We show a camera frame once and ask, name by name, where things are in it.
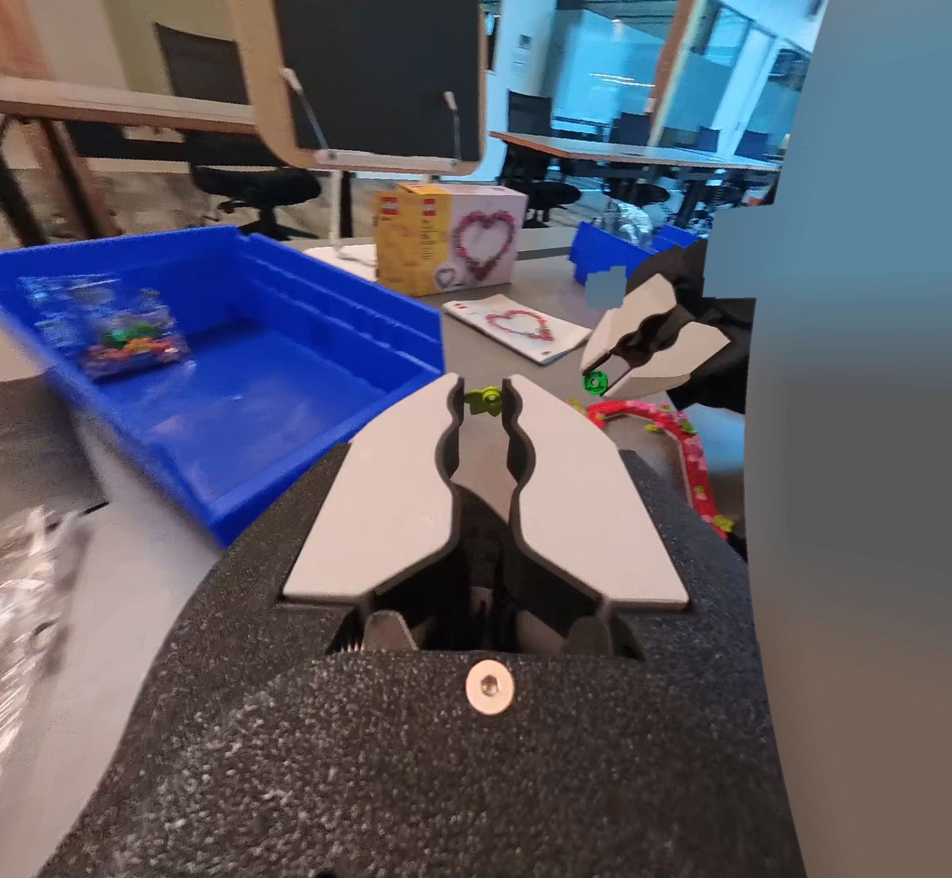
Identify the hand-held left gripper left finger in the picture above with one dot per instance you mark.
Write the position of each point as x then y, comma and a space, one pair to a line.
372, 513

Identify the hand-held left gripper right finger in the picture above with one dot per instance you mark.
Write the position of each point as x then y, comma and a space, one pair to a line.
595, 521

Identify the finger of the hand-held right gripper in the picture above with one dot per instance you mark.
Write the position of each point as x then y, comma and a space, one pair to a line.
632, 309
684, 357

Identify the green round toy brick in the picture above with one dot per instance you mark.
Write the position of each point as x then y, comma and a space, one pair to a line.
589, 381

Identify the lime green toy brick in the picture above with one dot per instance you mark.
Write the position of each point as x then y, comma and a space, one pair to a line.
483, 396

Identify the blue plastic bin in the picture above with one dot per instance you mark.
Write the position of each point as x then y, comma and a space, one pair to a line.
595, 250
260, 372

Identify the grey desk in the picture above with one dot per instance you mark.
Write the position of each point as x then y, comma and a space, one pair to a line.
550, 268

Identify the clear plastic bag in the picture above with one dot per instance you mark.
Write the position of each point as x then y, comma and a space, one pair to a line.
628, 223
37, 595

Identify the white instruction booklet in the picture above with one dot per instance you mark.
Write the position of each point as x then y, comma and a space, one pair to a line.
513, 324

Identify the long wooden table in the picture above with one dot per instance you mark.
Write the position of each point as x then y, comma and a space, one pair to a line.
632, 153

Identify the yellow and white toy box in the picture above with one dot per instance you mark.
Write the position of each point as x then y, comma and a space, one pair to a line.
483, 238

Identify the black office chair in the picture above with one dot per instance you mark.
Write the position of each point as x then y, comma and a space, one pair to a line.
532, 119
632, 127
245, 183

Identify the clear bag of toy bricks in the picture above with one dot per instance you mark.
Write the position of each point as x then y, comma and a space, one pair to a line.
126, 342

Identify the red heart brick frame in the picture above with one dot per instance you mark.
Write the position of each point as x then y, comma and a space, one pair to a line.
695, 461

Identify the black board with wooden frame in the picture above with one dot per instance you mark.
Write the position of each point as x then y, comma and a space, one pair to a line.
372, 38

